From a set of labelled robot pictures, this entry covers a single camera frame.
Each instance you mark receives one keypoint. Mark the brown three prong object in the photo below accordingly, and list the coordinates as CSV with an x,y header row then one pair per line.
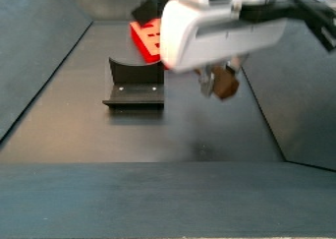
x,y
226,83

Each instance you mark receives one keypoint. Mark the black curved fixture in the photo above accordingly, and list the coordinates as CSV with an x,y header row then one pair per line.
x,y
138,84

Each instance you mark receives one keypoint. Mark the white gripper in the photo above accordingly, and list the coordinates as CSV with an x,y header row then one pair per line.
x,y
203,31

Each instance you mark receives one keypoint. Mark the red shape sorter block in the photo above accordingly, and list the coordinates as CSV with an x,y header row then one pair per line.
x,y
146,38

